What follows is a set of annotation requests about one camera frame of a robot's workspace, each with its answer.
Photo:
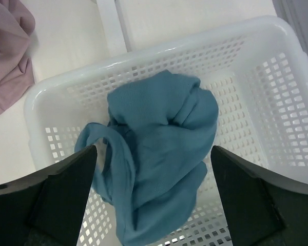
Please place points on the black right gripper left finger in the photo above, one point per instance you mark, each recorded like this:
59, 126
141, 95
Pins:
47, 207

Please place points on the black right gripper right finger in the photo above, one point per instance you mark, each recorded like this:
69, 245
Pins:
261, 207

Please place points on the teal tank top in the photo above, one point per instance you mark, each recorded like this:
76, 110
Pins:
160, 130

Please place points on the mauve pink tank top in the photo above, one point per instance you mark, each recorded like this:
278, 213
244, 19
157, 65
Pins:
16, 73

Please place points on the white plastic perforated basket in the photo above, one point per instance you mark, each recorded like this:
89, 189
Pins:
256, 69

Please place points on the white metal clothes rack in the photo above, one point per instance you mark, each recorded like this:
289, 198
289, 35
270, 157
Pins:
114, 26

